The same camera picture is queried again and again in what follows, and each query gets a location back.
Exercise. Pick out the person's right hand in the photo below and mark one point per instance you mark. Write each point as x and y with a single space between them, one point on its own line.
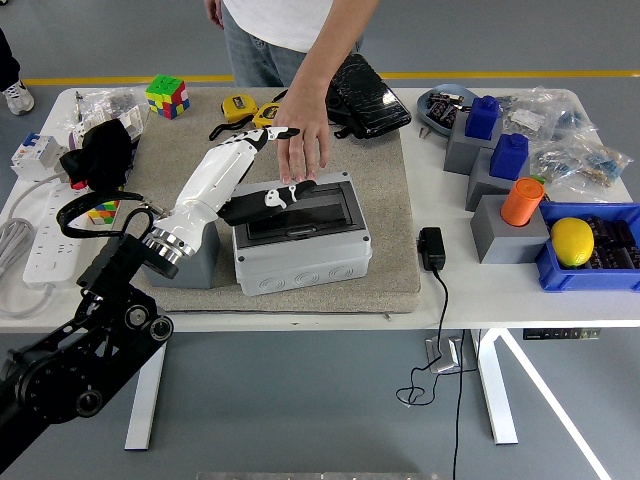
214 11

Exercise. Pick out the black cylindrical capacitor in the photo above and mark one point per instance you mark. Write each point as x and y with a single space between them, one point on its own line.
625 235
601 229
610 261

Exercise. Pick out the blue square battery block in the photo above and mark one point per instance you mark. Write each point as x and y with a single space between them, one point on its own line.
509 157
482 117

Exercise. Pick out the small green part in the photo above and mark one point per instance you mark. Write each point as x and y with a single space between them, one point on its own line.
538 179

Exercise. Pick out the large Rubik's cube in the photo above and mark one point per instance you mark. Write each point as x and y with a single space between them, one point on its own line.
167 97

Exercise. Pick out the blue plastic bin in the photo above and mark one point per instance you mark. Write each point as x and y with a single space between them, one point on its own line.
590 280

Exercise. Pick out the grey-brown mat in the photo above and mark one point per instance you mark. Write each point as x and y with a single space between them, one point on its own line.
395 200

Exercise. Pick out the yellow tape measure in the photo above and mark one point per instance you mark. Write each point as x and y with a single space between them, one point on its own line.
264 116
239 107

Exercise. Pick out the black table control panel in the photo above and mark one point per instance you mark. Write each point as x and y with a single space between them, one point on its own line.
560 334

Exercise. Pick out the black cloth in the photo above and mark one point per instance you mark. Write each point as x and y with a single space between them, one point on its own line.
102 155

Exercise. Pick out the person's left hand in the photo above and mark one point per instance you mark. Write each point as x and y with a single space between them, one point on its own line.
307 120

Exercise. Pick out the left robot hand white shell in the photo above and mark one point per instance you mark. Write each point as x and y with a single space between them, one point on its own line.
210 175

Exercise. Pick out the grey holder block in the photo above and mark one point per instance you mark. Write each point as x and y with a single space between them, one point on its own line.
205 265
505 245
482 192
460 155

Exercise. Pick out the yellow lemon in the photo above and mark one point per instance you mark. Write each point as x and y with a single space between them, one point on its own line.
572 242

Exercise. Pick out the grey electrical box with lid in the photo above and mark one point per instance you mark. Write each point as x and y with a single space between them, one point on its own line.
300 265

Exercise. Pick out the blue-grey dish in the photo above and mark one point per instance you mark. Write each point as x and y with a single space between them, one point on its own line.
425 110

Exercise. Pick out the small Rubik's cube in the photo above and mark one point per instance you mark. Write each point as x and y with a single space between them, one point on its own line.
102 212

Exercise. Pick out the black power adapter plug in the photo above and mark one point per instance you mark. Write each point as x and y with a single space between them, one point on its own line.
431 249

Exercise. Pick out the person's leg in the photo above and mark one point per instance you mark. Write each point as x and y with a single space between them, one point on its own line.
17 97

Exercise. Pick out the orange cylinder battery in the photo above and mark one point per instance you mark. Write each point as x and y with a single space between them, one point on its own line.
520 202

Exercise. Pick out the white circuit breaker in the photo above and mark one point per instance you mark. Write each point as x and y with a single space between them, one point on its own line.
30 155

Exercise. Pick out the glossy black pouch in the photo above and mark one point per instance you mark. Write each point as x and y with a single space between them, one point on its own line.
375 100

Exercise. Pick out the dark printed battery cell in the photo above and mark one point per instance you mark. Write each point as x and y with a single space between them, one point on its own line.
449 116
439 104

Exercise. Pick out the person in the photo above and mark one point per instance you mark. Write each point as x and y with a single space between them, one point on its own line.
270 25

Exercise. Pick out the white power strip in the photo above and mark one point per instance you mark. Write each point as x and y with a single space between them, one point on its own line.
45 250

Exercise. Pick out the clear plastic parts bag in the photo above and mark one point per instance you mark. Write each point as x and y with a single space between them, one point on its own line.
577 125
530 117
115 102
585 165

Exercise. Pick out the person's left forearm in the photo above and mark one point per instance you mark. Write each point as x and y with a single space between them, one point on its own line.
330 50

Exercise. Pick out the white table leg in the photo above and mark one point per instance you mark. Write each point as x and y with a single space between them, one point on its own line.
495 400
142 400

